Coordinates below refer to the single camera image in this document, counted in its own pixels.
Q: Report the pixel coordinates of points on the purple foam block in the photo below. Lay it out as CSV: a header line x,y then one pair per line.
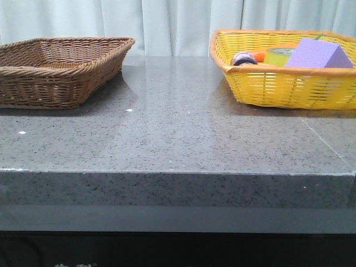
x,y
312,53

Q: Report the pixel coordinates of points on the small dark jar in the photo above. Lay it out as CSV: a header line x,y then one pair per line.
x,y
243,58

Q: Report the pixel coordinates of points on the white curtain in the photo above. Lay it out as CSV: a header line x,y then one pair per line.
x,y
168,28

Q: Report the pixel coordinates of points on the orange toy carrot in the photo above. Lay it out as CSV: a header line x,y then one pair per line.
x,y
259,54

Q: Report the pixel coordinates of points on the brown wicker basket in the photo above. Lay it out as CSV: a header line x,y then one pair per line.
x,y
58,73

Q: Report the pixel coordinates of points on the yellow woven basket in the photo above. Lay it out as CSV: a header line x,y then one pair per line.
x,y
284,87

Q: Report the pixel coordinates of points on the yellow tape roll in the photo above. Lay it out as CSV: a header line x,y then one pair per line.
x,y
278,56

